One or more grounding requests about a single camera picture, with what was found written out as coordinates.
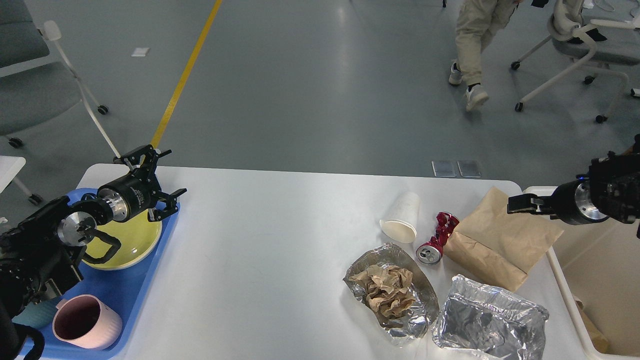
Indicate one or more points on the white paper cup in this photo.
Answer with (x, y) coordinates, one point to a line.
(401, 220)

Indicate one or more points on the crushed red soda can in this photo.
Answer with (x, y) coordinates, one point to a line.
(432, 251)

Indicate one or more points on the pink ribbed mug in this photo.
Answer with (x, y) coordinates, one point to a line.
(85, 321)

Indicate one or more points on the grey office chair left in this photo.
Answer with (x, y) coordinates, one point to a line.
(34, 95)

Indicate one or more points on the crumpled aluminium foil sheet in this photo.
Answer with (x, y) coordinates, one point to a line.
(490, 320)

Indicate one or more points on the white office chair right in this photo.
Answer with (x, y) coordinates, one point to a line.
(589, 42)

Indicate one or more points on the blue plastic tray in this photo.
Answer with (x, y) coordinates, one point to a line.
(123, 290)

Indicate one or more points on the foil tray with paper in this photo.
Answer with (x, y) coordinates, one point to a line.
(426, 308)

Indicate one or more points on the beige plastic bin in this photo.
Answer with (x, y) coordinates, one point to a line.
(599, 264)

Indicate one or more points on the brown paper bag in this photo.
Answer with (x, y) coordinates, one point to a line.
(498, 248)

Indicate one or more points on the person in khaki trousers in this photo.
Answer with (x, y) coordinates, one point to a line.
(477, 23)

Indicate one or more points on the yellow plastic plate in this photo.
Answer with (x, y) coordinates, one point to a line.
(138, 238)

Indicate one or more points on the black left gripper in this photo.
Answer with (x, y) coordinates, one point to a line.
(140, 190)

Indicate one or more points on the brown paper in bin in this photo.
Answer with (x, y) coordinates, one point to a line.
(598, 339)

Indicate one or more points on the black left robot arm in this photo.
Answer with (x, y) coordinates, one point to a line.
(40, 257)

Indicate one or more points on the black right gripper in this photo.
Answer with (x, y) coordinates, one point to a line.
(570, 202)

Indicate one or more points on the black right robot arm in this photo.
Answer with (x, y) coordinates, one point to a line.
(610, 189)

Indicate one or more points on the white side table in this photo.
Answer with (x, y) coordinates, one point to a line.
(10, 166)

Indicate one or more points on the teal yellow mug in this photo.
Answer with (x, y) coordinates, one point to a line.
(38, 315)

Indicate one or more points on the crumpled brown paper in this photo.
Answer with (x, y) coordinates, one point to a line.
(387, 289)

